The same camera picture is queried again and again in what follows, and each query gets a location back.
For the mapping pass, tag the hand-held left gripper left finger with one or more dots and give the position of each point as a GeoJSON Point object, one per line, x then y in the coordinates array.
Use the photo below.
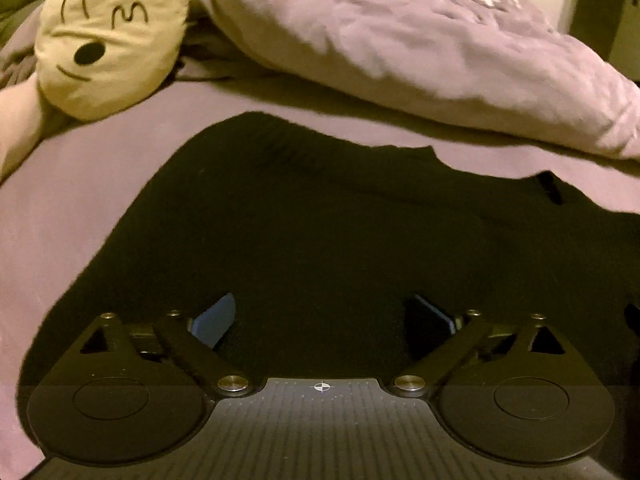
{"type": "Point", "coordinates": [215, 322]}

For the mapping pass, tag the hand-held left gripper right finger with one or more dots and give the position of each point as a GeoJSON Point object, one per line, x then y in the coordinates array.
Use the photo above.
{"type": "Point", "coordinates": [432, 320]}

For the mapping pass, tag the black knit sweater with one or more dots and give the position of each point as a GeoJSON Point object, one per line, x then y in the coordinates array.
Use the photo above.
{"type": "Point", "coordinates": [325, 220]}

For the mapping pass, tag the purple duvet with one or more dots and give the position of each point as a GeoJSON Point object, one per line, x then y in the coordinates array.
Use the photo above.
{"type": "Point", "coordinates": [400, 45]}

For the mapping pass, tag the cat plush toy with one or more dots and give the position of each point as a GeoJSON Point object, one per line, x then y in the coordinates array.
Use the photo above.
{"type": "Point", "coordinates": [110, 45]}

